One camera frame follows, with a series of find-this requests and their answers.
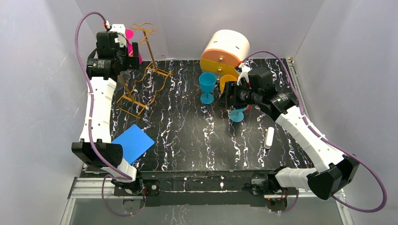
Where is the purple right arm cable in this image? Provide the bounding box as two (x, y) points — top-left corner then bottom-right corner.
(237, 50), (388, 214)

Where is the gold wire glass rack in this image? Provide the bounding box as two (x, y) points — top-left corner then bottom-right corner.
(116, 22), (173, 121)

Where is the white oblong remote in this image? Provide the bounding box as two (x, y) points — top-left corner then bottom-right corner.
(264, 127), (275, 150)

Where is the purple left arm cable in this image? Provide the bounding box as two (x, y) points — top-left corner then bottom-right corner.
(75, 12), (147, 218)

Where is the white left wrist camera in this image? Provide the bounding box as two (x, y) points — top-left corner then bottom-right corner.
(104, 20), (128, 47)

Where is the magenta plastic wine glass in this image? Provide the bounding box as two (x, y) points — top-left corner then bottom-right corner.
(125, 29), (143, 65)

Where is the round pastel drawer cabinet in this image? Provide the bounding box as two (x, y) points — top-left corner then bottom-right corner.
(200, 30), (250, 79)

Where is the blue flat card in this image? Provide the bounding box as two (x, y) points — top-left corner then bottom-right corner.
(111, 124), (155, 165)

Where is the teal wine glass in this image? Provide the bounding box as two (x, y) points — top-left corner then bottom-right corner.
(229, 107), (246, 122)
(199, 72), (216, 105)

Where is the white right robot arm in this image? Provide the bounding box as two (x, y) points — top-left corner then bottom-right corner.
(216, 68), (359, 200)

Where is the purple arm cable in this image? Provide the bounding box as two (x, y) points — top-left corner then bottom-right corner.
(75, 12), (147, 218)
(237, 50), (388, 214)

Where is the yellow plastic wine glass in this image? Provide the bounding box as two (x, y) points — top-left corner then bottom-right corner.
(219, 75), (237, 93)

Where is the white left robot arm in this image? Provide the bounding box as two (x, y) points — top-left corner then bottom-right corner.
(71, 30), (140, 185)

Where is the clear wine glass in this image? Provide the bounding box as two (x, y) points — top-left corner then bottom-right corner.
(121, 71), (131, 82)

